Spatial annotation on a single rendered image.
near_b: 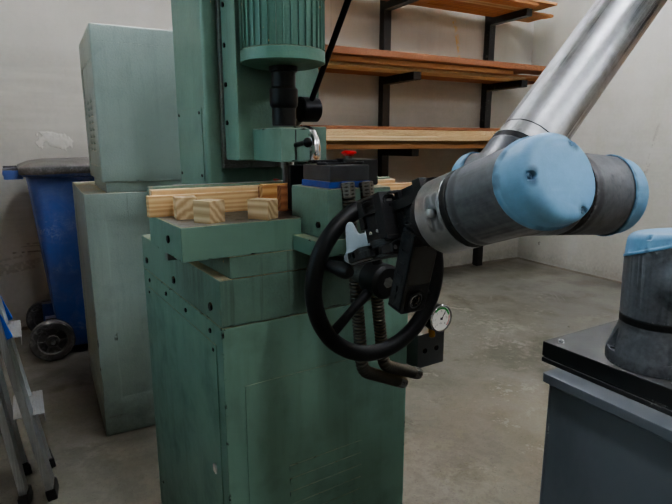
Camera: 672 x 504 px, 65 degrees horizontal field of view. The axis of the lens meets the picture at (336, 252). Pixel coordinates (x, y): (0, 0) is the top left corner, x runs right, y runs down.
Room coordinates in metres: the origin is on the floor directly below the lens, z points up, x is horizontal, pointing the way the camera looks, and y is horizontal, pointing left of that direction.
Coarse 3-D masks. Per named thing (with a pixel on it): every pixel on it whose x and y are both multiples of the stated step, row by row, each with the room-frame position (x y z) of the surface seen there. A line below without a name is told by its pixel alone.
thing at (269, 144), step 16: (272, 128) 1.14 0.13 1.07; (288, 128) 1.12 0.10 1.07; (304, 128) 1.14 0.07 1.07; (256, 144) 1.21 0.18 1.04; (272, 144) 1.14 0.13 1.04; (288, 144) 1.12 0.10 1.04; (256, 160) 1.22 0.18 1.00; (272, 160) 1.14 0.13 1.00; (288, 160) 1.12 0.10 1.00; (304, 160) 1.14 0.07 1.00
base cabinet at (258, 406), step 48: (192, 336) 1.05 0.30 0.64; (240, 336) 0.93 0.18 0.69; (288, 336) 0.98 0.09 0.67; (192, 384) 1.07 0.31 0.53; (240, 384) 0.93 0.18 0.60; (288, 384) 0.98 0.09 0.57; (336, 384) 1.04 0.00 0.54; (384, 384) 1.11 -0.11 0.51; (192, 432) 1.08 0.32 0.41; (240, 432) 0.92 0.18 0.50; (288, 432) 0.98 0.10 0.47; (336, 432) 1.04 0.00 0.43; (384, 432) 1.11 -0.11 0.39; (192, 480) 1.10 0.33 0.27; (240, 480) 0.92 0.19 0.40; (288, 480) 0.98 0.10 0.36; (336, 480) 1.04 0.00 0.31; (384, 480) 1.11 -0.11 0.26
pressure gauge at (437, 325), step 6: (438, 306) 1.11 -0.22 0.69; (444, 306) 1.12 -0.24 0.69; (438, 312) 1.11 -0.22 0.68; (444, 312) 1.12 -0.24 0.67; (450, 312) 1.13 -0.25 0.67; (432, 318) 1.10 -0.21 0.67; (438, 318) 1.11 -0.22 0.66; (444, 318) 1.12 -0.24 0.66; (450, 318) 1.13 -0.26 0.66; (426, 324) 1.12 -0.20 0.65; (432, 324) 1.10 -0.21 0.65; (438, 324) 1.11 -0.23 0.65; (444, 324) 1.12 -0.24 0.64; (432, 330) 1.13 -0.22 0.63; (438, 330) 1.11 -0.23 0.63; (444, 330) 1.12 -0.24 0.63; (432, 336) 1.13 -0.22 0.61
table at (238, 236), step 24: (168, 216) 1.02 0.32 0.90; (240, 216) 1.02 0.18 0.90; (288, 216) 1.02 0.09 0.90; (168, 240) 0.93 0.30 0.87; (192, 240) 0.89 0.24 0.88; (216, 240) 0.91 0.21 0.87; (240, 240) 0.93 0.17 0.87; (264, 240) 0.96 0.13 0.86; (288, 240) 0.98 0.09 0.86; (312, 240) 0.93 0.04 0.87
